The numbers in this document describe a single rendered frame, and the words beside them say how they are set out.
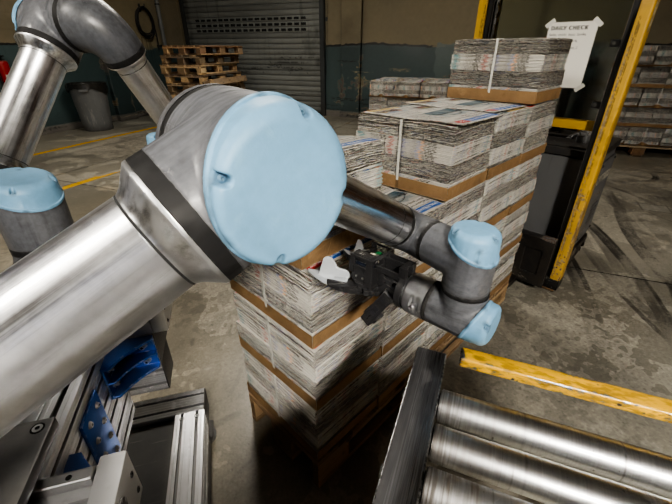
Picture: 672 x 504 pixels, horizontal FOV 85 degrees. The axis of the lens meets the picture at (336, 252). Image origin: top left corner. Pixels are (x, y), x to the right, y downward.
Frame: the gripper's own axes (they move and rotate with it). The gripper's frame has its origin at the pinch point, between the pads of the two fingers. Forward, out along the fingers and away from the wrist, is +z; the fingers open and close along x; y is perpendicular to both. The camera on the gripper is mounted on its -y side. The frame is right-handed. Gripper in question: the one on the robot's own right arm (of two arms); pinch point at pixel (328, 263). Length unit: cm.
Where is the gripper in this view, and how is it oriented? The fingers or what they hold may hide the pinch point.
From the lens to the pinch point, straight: 80.1
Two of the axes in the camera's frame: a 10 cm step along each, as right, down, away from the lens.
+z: -7.5, -3.2, 5.8
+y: 0.1, -8.8, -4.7
